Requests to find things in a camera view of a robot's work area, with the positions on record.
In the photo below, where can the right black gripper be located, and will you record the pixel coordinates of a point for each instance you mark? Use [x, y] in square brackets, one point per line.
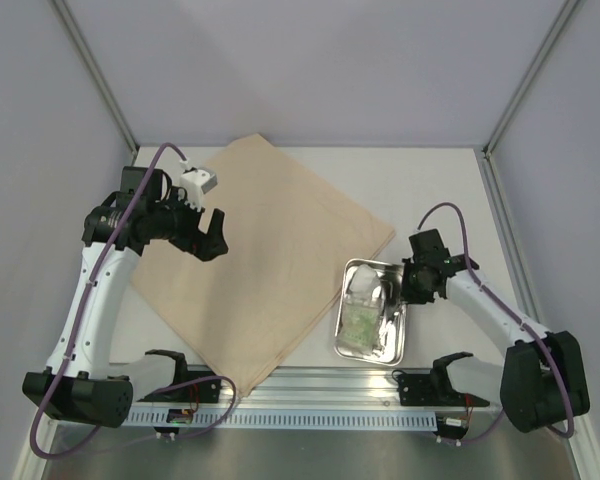
[412, 288]

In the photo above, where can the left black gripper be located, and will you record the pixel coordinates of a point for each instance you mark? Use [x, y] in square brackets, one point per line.
[203, 246]

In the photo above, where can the white gauze pad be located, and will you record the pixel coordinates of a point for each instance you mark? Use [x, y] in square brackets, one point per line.
[362, 280]

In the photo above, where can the stainless steel tray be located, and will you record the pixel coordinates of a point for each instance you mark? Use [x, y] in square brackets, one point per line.
[389, 346]

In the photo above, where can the green sachet packet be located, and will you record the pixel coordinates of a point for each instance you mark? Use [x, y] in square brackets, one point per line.
[359, 326]
[364, 300]

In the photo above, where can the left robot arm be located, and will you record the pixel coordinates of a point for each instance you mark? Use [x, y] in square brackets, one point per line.
[78, 384]

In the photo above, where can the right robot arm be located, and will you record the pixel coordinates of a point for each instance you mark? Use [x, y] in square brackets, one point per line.
[527, 347]

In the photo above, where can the beige cloth drape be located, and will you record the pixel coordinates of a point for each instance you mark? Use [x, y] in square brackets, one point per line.
[289, 233]

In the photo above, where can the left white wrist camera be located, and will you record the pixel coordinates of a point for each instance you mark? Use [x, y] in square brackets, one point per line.
[195, 183]

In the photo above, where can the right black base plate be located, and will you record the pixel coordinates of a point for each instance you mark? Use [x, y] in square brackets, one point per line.
[418, 390]

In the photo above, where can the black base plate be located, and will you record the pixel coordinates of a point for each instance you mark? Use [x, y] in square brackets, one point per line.
[418, 390]
[206, 392]

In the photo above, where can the aluminium front rail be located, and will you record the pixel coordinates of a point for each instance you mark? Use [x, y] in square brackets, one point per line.
[339, 387]

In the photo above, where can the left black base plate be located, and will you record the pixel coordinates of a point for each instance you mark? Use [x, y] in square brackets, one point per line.
[206, 392]

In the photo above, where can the white slotted cable duct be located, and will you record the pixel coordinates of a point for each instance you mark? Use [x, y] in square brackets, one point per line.
[351, 420]

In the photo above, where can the left aluminium frame post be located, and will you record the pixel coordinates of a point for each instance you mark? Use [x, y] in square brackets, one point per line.
[78, 40]

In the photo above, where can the aluminium frame post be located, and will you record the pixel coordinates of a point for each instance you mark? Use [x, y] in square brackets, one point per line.
[565, 16]
[78, 40]

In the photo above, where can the right aluminium frame post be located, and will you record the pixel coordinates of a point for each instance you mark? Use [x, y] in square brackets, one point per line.
[565, 16]

